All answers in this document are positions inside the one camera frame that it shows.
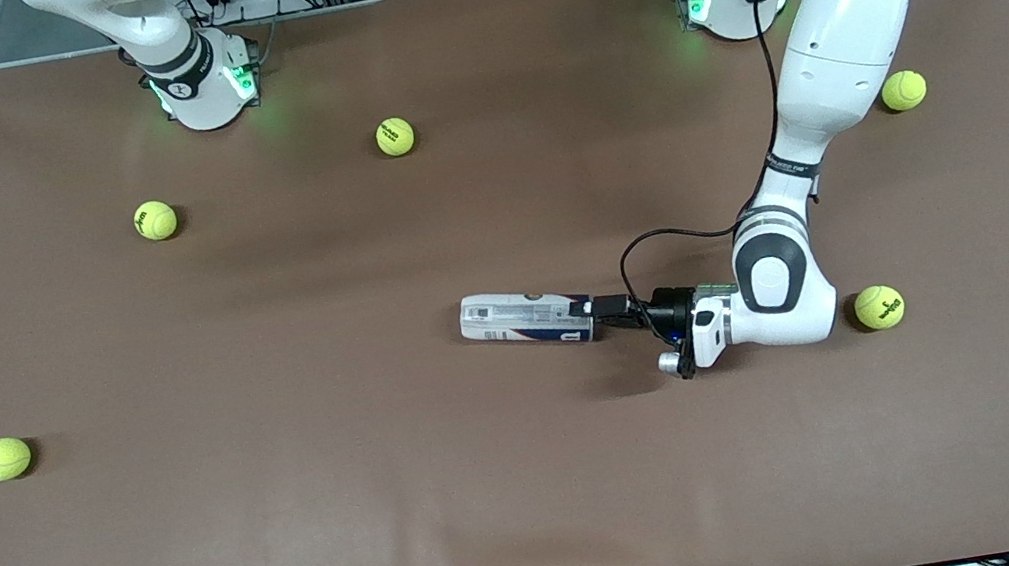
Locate clear Wilson tennis ball can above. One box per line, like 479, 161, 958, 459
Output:
455, 277, 600, 363

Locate yellow green tennis ball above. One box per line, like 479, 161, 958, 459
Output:
851, 281, 909, 334
878, 67, 931, 116
372, 113, 419, 160
131, 197, 181, 245
0, 433, 36, 482

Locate brown table cover mat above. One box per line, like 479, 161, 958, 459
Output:
0, 0, 1009, 566

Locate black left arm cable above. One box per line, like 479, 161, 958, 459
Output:
578, 0, 817, 330

